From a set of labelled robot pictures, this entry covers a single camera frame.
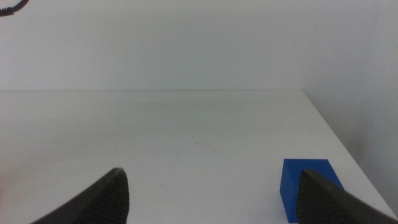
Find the blue cube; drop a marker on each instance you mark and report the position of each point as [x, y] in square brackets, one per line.
[292, 180]

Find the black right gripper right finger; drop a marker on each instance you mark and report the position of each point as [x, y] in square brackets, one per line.
[323, 205]

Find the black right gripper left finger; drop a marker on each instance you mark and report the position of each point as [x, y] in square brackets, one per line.
[99, 202]

